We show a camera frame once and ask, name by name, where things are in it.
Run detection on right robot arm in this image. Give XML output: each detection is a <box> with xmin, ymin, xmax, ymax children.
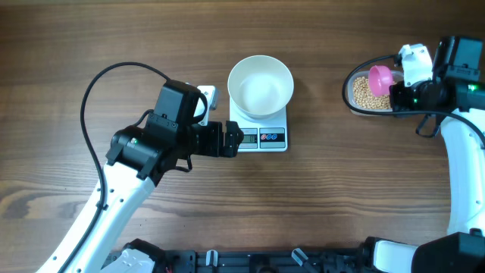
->
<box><xmin>371</xmin><ymin>36</ymin><xmax>484</xmax><ymax>272</ymax></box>

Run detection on yellow soybeans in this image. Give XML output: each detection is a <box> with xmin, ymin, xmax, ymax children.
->
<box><xmin>352</xmin><ymin>77</ymin><xmax>391</xmax><ymax>110</ymax></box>

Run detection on white digital kitchen scale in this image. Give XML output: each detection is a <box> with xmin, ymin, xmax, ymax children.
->
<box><xmin>230</xmin><ymin>99</ymin><xmax>289</xmax><ymax>152</ymax></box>

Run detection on pink plastic measuring scoop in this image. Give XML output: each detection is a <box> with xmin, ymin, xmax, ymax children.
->
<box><xmin>368</xmin><ymin>65</ymin><xmax>393</xmax><ymax>97</ymax></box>

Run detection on left black cable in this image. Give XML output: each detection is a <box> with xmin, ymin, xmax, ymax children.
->
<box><xmin>80</xmin><ymin>61</ymin><xmax>171</xmax><ymax>273</ymax></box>

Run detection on white round bowl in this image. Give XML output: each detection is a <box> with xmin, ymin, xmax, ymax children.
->
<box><xmin>227</xmin><ymin>55</ymin><xmax>294</xmax><ymax>119</ymax></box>

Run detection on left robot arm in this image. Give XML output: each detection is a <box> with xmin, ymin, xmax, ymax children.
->
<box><xmin>40</xmin><ymin>80</ymin><xmax>243</xmax><ymax>272</ymax></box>

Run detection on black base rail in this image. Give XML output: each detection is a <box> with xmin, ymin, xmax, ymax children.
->
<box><xmin>102</xmin><ymin>248</ymin><xmax>365</xmax><ymax>273</ymax></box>

